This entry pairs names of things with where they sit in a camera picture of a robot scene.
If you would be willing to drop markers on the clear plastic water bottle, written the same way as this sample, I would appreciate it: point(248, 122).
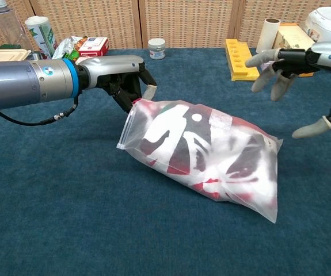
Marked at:
point(9, 26)

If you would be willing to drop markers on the beige lidded lunch box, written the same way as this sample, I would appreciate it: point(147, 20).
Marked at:
point(4, 55)

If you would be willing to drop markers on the blue felt table cover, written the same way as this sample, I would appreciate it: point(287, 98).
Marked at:
point(67, 215)

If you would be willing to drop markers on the white green cylindrical can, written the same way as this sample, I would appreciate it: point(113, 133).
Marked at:
point(43, 34)

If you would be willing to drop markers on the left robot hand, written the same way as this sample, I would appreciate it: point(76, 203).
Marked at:
point(116, 69)

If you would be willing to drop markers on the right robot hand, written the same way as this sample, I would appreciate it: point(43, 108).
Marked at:
point(329, 60)

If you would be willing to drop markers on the white paper roll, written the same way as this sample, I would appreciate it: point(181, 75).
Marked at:
point(269, 34)

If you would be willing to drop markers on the translucent plastic zip bag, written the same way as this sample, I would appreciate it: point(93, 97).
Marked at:
point(126, 132)

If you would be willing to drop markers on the white red black garment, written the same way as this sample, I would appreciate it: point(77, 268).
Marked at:
point(182, 138)

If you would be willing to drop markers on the yellow holder with round holes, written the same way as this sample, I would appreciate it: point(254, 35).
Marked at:
point(240, 63)

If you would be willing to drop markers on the small white jar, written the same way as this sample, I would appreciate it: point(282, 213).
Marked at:
point(157, 49)

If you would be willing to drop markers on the woven wicker folding screen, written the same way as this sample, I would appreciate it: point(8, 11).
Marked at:
point(188, 20)

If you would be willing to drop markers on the dark green box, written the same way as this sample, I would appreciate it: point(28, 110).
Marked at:
point(9, 46)

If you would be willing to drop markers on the white rice cooker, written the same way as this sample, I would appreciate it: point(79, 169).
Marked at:
point(329, 23)

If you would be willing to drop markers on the red white carton box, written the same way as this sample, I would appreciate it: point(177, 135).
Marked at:
point(94, 46)

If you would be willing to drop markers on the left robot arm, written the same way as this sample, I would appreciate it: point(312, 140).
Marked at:
point(15, 83)

